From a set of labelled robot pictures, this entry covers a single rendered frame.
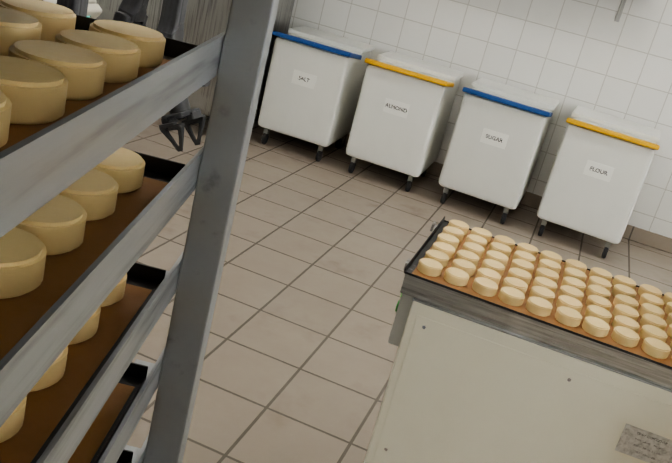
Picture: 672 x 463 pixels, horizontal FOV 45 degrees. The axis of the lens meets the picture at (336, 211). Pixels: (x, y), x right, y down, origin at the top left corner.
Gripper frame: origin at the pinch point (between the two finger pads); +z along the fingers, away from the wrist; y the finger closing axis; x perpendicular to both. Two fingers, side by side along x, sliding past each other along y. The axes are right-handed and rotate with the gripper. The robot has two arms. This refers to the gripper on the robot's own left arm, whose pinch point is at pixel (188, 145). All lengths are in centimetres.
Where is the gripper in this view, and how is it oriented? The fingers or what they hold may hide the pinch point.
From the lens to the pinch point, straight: 222.8
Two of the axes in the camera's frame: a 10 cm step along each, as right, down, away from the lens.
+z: 2.0, 9.6, 1.9
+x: -9.2, 1.2, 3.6
